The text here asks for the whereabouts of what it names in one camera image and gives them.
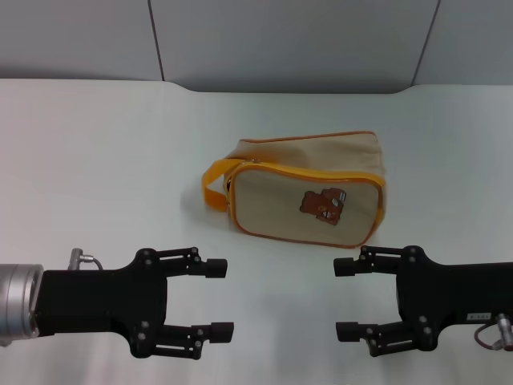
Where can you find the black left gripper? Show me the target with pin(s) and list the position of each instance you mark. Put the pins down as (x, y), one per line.
(88, 301)

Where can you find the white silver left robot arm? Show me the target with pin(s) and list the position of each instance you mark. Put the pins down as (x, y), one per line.
(18, 301)

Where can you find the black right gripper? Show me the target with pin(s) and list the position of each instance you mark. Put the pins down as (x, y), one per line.
(449, 293)

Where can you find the beige food bag orange trim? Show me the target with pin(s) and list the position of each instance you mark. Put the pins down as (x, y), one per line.
(280, 200)

